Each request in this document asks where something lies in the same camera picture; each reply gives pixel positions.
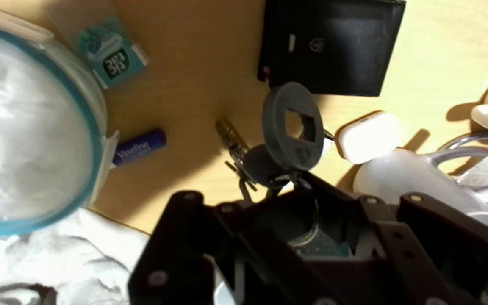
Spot white earbuds case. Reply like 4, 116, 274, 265
333, 110, 406, 165

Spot blue lip balm stick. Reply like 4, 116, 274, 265
109, 126, 169, 167

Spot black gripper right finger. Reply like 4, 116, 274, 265
309, 172, 488, 305

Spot keys with gray round keychain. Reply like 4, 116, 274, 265
213, 79, 336, 203

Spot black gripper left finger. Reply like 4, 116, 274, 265
126, 174, 318, 305

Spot white crumpled cloth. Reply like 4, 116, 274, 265
0, 206, 150, 305

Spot black square box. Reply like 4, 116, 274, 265
255, 0, 408, 98

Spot plastic container with blue rim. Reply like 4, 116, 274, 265
0, 4, 121, 237

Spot teal gum pack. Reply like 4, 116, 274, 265
70, 16, 148, 91

